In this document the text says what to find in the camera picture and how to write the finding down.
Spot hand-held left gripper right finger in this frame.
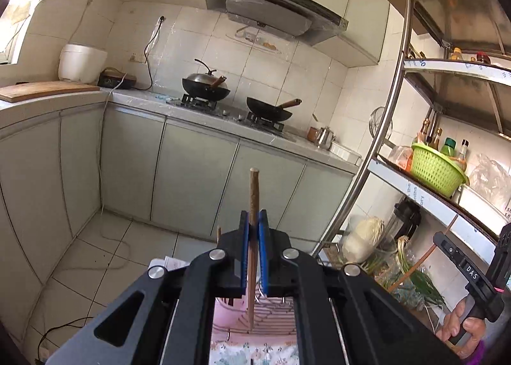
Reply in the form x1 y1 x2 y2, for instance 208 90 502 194
258 209 462 365

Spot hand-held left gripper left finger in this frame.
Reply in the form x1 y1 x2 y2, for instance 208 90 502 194
46 210 253 365

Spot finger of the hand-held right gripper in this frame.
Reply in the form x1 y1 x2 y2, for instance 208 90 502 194
433 231 466 270

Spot pink plastic utensil holder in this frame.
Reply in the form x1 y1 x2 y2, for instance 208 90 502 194
213 297 296 336

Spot steel wire utensil rack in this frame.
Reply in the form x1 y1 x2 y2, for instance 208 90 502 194
216 285 297 346

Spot person's right hand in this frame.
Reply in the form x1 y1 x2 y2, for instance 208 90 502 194
435 297 490 360

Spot green onions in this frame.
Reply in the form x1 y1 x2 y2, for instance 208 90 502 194
395 235 446 307

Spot black blender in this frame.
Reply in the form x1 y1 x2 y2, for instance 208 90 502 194
393 197 423 244

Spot white tray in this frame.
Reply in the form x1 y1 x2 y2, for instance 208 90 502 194
458 185 509 224

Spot plastic bag of greens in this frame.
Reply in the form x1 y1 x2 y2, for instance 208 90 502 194
375 261 448 312

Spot white paper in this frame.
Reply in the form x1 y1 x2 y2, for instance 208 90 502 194
148 255 188 274

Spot green plastic basket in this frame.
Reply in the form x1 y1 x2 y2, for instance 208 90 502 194
410 143 470 198

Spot clear plastic bag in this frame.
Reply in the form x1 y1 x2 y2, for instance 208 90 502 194
469 153 511 206

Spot napa cabbage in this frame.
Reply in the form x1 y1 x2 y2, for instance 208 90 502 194
342 217 385 264

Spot floral tablecloth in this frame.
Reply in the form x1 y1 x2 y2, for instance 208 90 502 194
210 333 300 365

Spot clear bottle black cap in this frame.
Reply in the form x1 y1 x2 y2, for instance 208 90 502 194
455 139 469 172

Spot pale green lower cabinets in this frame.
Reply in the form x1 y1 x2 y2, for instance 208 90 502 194
0 87 360 290

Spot orange bag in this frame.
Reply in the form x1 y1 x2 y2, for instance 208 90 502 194
387 145 414 172

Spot brown glass bottle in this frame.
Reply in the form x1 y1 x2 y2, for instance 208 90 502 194
418 119 434 146

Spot steel kettle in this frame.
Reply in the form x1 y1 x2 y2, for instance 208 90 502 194
317 126 335 150

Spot white box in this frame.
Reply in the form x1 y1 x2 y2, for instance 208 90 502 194
329 141 362 162

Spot metal strainer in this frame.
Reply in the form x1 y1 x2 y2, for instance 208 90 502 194
371 106 394 150

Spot gas stove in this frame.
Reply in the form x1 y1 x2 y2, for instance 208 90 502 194
165 93 298 142

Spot black open wok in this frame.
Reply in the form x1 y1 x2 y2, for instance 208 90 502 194
245 97 303 123

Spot black wok with lid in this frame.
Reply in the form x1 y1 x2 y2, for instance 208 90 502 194
181 58 232 102

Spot black countertop appliance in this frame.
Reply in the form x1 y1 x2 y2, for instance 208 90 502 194
98 67 137 90

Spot steel shelf unit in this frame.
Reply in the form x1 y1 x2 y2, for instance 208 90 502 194
313 0 511 270

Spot steel range hood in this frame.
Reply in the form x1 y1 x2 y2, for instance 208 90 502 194
202 0 349 46

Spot white rice cooker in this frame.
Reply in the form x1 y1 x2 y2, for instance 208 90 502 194
58 43 108 84

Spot wooden cutting board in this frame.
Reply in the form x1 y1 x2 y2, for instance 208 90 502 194
0 81 100 104

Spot window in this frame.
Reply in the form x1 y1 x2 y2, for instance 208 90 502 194
0 0 72 66

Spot black floor cable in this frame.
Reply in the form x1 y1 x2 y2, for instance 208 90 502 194
38 316 94 361

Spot black power cable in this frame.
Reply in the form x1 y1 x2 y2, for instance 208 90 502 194
144 17 164 91

